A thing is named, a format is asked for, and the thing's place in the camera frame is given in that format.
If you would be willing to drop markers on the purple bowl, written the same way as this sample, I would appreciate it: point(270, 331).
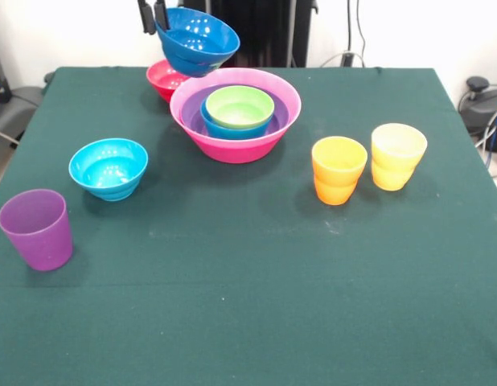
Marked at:
point(190, 114)

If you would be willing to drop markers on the large pink bowl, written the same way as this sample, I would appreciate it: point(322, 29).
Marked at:
point(236, 153)

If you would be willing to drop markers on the small red-pink bowl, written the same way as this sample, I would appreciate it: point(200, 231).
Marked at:
point(162, 80)

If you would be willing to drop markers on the black power plug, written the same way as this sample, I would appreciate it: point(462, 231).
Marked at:
point(347, 59)

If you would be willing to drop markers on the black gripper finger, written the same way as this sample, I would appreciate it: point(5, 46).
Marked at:
point(162, 16)
point(147, 18)

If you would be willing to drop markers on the green bowl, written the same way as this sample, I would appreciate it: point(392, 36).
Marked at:
point(238, 108)

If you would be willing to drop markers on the dark green tablecloth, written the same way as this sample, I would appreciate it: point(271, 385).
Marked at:
point(272, 301)

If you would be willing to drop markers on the yellow cup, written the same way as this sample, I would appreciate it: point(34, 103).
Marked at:
point(399, 146)

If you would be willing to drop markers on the dark blue bowl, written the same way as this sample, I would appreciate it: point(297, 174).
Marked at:
point(196, 40)

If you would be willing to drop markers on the cyan bowl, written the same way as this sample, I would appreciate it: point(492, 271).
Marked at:
point(108, 171)

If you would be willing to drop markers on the blue ringed flat-bottom bowl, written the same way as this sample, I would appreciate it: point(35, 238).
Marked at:
point(216, 130)

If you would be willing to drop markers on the purple cup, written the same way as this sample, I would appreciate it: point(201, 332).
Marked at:
point(37, 237)

